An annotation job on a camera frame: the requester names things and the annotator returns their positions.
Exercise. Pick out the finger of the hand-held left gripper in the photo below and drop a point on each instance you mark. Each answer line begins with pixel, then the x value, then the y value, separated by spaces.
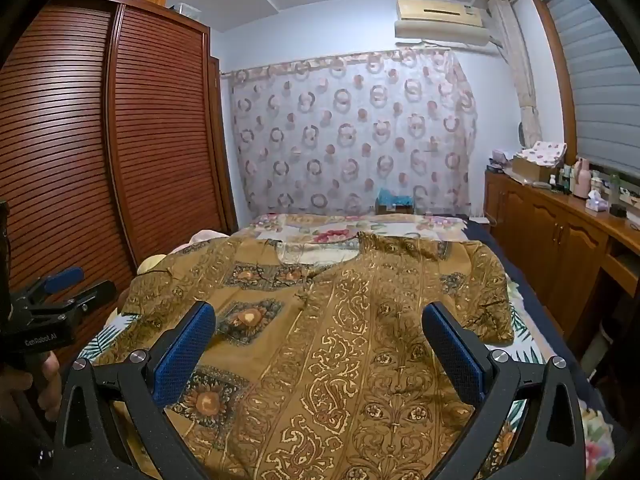
pixel 65 278
pixel 97 291

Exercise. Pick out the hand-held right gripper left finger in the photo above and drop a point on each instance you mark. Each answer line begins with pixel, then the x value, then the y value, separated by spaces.
pixel 185 355

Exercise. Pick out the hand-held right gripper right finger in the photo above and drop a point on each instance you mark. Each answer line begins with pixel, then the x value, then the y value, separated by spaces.
pixel 460 355

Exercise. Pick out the brown patterned shirt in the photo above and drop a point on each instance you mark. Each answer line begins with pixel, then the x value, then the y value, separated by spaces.
pixel 325 360

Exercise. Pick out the person's left hand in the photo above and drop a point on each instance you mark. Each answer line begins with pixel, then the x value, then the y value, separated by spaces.
pixel 52 385

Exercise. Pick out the white leaf print blanket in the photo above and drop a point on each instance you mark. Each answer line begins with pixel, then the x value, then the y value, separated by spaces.
pixel 107 337

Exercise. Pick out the yellow cloth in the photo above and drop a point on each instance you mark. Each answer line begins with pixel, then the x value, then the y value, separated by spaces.
pixel 151 263

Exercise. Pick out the navy bed sheet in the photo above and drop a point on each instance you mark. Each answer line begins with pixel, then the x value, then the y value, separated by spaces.
pixel 540 300

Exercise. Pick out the pink cloth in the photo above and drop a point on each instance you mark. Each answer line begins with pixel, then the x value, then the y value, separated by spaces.
pixel 210 236

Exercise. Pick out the wooden sideboard cabinet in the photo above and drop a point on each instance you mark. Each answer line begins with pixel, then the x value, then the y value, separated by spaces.
pixel 550 240

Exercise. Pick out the blue box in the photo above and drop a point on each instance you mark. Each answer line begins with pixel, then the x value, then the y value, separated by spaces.
pixel 395 202

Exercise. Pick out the wooden louvered wardrobe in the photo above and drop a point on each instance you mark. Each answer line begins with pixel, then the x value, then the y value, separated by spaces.
pixel 160 135

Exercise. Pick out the bed with leaf-print sheet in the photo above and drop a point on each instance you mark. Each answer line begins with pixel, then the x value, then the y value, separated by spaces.
pixel 325 235

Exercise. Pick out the pale purple pouch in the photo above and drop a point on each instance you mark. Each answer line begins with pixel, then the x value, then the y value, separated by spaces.
pixel 500 158

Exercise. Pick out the group of small cosmetic bottles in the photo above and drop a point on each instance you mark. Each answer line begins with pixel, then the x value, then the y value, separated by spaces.
pixel 562 181

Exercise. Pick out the tissue pack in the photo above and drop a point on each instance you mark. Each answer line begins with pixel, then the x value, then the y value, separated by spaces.
pixel 596 202

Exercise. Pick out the pink bottle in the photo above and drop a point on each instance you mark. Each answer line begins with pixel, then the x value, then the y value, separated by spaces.
pixel 581 180

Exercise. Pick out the small black case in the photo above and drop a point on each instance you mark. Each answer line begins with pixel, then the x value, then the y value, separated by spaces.
pixel 618 210

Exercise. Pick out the white printed cloth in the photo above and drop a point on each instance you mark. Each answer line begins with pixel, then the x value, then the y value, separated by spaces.
pixel 542 152

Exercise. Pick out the green bottle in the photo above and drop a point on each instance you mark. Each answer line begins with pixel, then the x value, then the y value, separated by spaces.
pixel 614 187

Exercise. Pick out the circle print sheer curtain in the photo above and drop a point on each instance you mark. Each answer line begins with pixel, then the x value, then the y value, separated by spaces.
pixel 350 135

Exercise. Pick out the white storage box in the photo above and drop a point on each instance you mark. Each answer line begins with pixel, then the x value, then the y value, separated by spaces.
pixel 187 8

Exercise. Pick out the beige window curtain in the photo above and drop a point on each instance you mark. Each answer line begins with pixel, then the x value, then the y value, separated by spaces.
pixel 520 60

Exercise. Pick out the grey window blind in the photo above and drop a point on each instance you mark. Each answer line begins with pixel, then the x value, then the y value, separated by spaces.
pixel 595 85

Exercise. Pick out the wooden window frame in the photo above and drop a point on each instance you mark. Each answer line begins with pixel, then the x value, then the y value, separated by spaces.
pixel 555 60

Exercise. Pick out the wall air conditioner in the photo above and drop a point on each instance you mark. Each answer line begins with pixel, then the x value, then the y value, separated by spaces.
pixel 440 25

